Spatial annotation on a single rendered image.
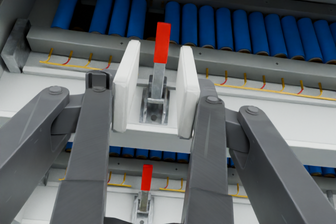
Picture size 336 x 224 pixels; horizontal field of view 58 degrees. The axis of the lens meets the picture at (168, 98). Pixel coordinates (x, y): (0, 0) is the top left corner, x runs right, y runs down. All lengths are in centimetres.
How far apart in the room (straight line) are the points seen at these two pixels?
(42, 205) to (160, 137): 22
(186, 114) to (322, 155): 22
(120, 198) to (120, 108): 31
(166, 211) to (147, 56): 23
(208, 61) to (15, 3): 21
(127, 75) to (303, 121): 23
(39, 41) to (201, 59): 17
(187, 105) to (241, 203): 33
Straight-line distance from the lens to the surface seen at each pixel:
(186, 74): 16
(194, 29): 35
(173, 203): 45
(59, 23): 35
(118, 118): 16
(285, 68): 34
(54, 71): 33
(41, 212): 46
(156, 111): 30
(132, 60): 17
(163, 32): 27
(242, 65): 33
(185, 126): 16
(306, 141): 33
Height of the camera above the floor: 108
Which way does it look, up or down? 37 degrees down
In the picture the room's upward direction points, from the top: 8 degrees clockwise
